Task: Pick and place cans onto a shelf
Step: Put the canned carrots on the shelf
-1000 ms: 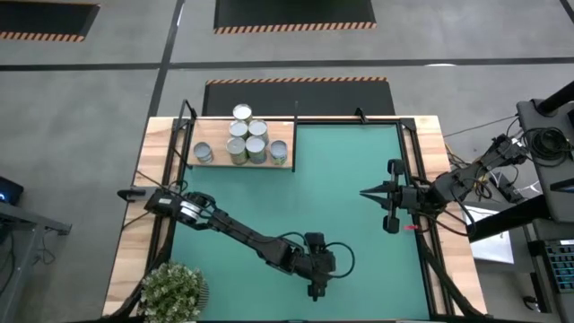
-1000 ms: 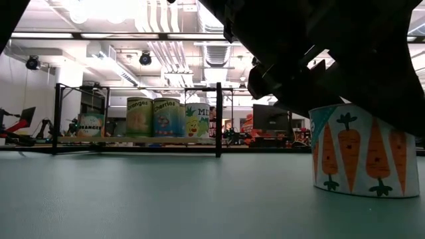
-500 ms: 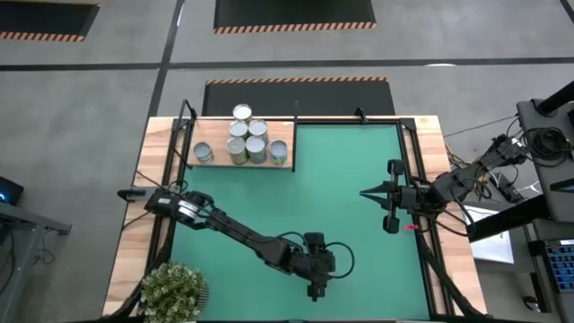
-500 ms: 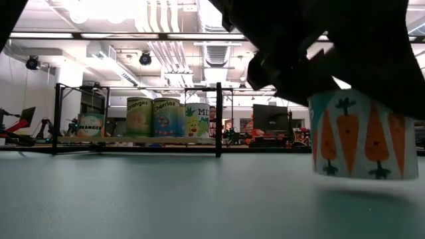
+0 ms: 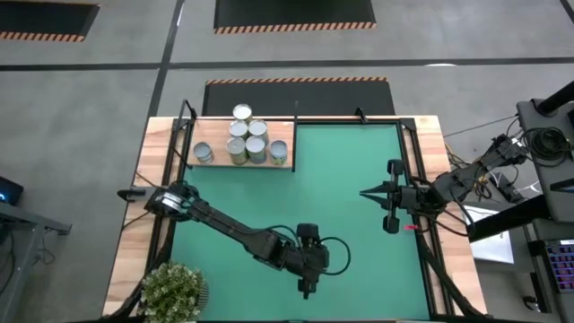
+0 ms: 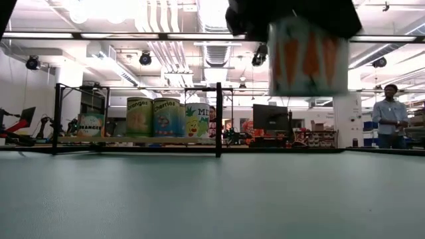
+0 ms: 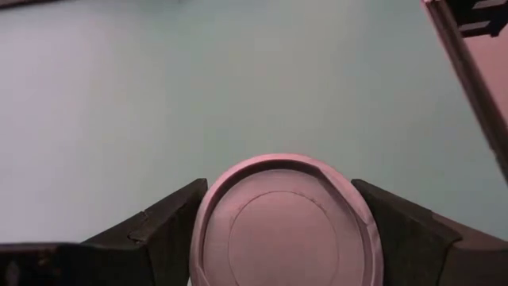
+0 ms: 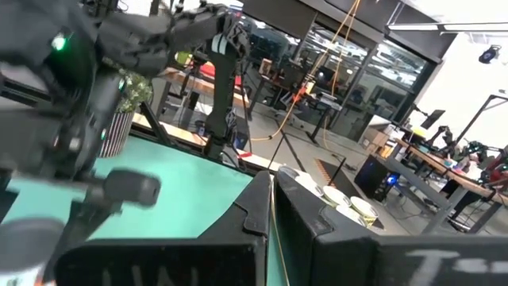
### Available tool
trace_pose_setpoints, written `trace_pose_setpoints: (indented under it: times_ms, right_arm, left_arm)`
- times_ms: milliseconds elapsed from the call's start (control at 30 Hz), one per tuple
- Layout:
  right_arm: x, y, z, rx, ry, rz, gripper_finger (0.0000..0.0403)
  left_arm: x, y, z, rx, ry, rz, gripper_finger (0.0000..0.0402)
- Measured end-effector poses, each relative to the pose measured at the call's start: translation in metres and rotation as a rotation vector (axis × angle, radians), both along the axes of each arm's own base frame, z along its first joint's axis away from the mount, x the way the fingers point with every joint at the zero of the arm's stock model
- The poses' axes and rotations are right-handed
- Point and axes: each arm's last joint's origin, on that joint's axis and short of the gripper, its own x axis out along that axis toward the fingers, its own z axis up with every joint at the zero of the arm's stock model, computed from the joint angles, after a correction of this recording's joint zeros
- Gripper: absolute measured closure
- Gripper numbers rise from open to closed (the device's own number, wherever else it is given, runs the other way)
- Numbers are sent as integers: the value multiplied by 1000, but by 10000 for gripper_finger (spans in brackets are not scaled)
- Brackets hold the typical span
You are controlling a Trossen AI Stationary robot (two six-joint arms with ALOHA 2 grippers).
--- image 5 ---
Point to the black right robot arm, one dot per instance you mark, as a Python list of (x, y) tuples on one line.
[(466, 177)]

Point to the flowering plant in striped pot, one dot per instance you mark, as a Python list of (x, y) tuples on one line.
[(172, 294)]

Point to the short mandarin oranges can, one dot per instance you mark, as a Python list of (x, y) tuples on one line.
[(203, 151)]

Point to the black metal beam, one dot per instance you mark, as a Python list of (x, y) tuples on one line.
[(507, 220)]

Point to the teal table mat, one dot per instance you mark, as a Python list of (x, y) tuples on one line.
[(359, 269)]

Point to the backlit black keyboard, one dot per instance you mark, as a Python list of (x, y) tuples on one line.
[(562, 264)]

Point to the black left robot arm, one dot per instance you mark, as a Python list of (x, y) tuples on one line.
[(224, 226)]

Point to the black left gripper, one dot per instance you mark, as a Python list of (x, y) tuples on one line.
[(305, 258)]

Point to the black floor mat orange stripes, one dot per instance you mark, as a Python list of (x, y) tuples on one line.
[(291, 96), (291, 13), (45, 15)]

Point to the tall pale yellow can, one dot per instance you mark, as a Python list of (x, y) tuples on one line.
[(238, 129)]

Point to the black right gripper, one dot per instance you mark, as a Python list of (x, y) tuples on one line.
[(410, 199)]

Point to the black pole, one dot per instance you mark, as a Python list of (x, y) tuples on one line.
[(558, 99)]

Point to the white sheet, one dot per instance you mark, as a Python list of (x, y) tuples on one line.
[(493, 249)]

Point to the gray metal desk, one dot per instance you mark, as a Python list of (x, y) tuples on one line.
[(27, 217)]

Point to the dark laptop screen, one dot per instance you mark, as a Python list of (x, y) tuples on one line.
[(10, 190)]

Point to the tall green oranges can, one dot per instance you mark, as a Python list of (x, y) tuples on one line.
[(236, 145)]

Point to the small red clip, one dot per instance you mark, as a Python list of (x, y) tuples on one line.
[(410, 227)]

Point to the gray equipment cart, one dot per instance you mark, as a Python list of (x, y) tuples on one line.
[(531, 116)]

